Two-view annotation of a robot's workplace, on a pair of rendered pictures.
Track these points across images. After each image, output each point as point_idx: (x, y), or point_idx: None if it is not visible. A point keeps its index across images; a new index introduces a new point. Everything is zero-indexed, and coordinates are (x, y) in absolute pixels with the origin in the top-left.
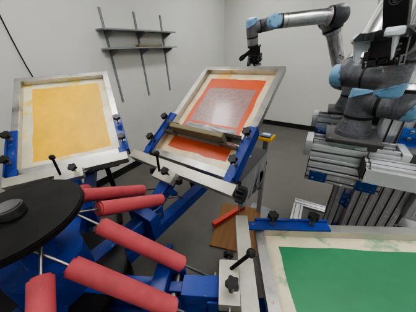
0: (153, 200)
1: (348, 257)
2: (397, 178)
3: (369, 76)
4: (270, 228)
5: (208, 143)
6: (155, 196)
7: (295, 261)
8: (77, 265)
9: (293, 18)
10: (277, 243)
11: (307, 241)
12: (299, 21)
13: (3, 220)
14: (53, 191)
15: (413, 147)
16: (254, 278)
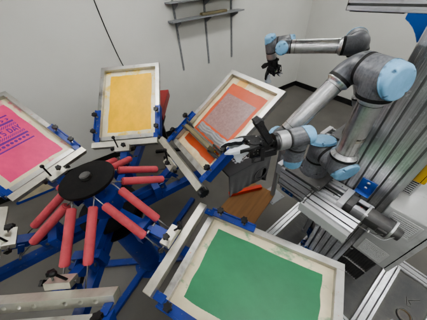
0: (154, 180)
1: (254, 250)
2: (317, 216)
3: None
4: (218, 216)
5: None
6: (157, 178)
7: (221, 240)
8: (105, 206)
9: (299, 47)
10: (218, 226)
11: (237, 232)
12: (305, 51)
13: (82, 180)
14: (103, 169)
15: (364, 195)
16: (185, 238)
